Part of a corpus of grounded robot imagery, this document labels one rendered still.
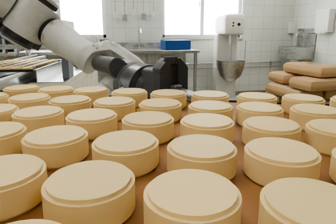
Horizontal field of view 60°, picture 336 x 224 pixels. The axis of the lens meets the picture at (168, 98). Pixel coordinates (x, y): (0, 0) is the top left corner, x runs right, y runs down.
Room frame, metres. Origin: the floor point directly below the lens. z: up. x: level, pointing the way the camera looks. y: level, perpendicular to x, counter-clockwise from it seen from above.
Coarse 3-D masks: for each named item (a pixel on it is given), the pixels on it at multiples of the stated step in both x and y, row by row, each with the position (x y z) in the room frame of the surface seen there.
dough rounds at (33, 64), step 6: (6, 60) 2.03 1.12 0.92; (12, 60) 2.03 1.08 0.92; (18, 60) 2.06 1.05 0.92; (24, 60) 2.04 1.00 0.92; (30, 60) 2.04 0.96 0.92; (36, 60) 2.06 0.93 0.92; (42, 60) 2.05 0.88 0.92; (48, 60) 2.03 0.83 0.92; (54, 60) 2.07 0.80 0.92; (0, 66) 1.66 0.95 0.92; (6, 66) 1.65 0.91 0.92; (12, 66) 1.67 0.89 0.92; (18, 66) 1.65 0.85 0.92; (24, 66) 1.71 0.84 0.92; (30, 66) 1.66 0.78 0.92; (36, 66) 1.72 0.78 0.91; (42, 66) 1.83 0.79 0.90
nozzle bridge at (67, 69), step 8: (72, 24) 1.91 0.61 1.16; (0, 40) 1.67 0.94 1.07; (0, 48) 1.62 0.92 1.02; (8, 48) 1.62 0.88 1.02; (16, 48) 1.63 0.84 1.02; (32, 48) 1.64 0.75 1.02; (40, 48) 1.64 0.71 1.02; (64, 64) 1.72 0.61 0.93; (72, 64) 1.83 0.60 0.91; (64, 72) 1.72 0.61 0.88; (72, 72) 1.81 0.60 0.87
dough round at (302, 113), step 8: (296, 104) 0.32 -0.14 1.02; (304, 104) 0.32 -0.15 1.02; (312, 104) 0.32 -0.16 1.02; (320, 104) 0.32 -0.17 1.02; (296, 112) 0.29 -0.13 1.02; (304, 112) 0.29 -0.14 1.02; (312, 112) 0.28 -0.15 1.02; (320, 112) 0.28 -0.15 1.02; (328, 112) 0.28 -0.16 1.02; (296, 120) 0.29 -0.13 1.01; (304, 120) 0.28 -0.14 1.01; (304, 128) 0.28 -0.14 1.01
